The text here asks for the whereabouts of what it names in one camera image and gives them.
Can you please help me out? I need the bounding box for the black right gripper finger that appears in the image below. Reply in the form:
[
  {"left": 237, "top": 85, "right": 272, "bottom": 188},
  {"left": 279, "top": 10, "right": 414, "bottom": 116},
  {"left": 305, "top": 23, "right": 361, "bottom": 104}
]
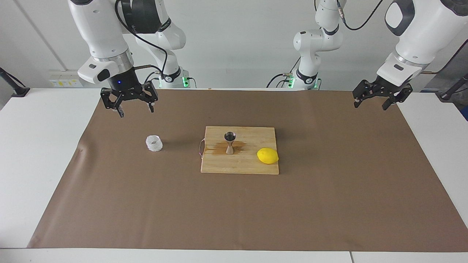
[
  {"left": 101, "top": 88, "right": 125, "bottom": 118},
  {"left": 137, "top": 81, "right": 159, "bottom": 113}
]

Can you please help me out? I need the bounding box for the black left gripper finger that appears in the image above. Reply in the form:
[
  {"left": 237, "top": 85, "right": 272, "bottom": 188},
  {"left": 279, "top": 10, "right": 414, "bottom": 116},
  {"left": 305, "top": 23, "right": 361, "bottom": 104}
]
[
  {"left": 352, "top": 80, "right": 376, "bottom": 108},
  {"left": 382, "top": 85, "right": 414, "bottom": 111}
]

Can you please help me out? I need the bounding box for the clear faceted glass cup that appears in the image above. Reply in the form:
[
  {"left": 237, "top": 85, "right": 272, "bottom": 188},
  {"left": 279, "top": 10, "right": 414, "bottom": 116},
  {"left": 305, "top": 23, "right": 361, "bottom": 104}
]
[{"left": 146, "top": 135, "right": 163, "bottom": 152}]

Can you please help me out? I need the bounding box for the steel double jigger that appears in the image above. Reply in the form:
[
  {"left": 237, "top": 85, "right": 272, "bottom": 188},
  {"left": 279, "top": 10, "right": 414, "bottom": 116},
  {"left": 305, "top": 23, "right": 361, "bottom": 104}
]
[{"left": 224, "top": 131, "right": 237, "bottom": 155}]

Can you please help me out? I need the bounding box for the wooden cutting board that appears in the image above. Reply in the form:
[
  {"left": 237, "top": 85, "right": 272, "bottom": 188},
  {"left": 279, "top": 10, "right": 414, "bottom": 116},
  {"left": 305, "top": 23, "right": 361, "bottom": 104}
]
[{"left": 199, "top": 126, "right": 279, "bottom": 175}]

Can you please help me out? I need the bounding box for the yellow lemon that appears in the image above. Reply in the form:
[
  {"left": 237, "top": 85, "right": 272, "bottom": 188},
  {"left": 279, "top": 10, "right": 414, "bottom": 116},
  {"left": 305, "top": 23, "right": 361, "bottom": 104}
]
[{"left": 257, "top": 148, "right": 279, "bottom": 165}]

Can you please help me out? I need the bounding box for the brown paper table mat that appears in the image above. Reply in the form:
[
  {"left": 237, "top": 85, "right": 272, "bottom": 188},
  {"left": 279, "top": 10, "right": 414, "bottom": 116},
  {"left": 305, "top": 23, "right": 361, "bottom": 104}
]
[{"left": 27, "top": 89, "right": 468, "bottom": 253}]

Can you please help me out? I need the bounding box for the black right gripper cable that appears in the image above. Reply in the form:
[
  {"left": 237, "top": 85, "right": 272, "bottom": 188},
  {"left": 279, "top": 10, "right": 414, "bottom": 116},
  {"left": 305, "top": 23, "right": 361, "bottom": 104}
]
[{"left": 115, "top": 0, "right": 169, "bottom": 86}]

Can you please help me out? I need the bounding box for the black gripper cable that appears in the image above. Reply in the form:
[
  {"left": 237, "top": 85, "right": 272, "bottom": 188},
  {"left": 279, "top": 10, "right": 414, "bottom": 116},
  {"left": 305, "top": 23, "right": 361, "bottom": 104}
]
[
  {"left": 313, "top": 0, "right": 468, "bottom": 75},
  {"left": 115, "top": 0, "right": 169, "bottom": 86}
]

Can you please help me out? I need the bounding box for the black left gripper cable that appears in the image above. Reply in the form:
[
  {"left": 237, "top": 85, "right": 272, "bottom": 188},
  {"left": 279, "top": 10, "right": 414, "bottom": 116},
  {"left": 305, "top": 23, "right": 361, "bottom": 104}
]
[{"left": 313, "top": 0, "right": 468, "bottom": 75}]

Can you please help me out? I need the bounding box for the black camera stand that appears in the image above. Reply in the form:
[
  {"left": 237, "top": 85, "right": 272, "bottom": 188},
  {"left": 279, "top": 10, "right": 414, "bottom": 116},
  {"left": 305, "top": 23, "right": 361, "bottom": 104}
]
[
  {"left": 0, "top": 67, "right": 31, "bottom": 98},
  {"left": 437, "top": 72, "right": 468, "bottom": 103}
]

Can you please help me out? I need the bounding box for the white wall socket strip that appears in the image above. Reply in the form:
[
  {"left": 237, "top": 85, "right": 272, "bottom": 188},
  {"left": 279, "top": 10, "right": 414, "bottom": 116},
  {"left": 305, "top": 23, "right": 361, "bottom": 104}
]
[{"left": 49, "top": 70, "right": 85, "bottom": 88}]

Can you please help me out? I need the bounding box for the black base cable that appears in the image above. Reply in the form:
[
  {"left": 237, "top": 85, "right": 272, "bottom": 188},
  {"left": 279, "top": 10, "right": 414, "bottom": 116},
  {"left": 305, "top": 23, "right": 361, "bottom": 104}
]
[{"left": 266, "top": 72, "right": 295, "bottom": 89}]

